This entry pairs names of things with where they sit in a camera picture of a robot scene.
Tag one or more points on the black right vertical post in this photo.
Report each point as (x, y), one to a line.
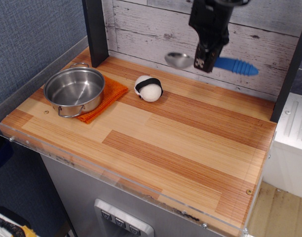
(288, 82)

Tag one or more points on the stainless steel pot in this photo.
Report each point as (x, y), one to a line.
(75, 91)

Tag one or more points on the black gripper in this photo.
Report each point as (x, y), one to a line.
(210, 20)

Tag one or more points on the blue handled metal spoon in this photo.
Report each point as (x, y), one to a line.
(182, 61)

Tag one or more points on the black left vertical post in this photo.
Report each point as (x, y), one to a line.
(96, 31)

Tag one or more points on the orange cloth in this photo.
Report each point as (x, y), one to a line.
(113, 90)

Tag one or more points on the black vertical post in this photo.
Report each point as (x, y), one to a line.
(288, 82)
(96, 31)

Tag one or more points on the white plush egg black band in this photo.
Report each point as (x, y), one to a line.
(148, 88)

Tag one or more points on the clear acrylic guard rail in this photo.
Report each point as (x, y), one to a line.
(213, 139)

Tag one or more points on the silver button control panel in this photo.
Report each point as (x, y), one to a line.
(117, 223)

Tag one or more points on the white aluminium ledge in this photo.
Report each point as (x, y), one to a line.
(283, 169)

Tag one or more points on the grey metal cabinet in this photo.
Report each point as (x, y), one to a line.
(147, 194)

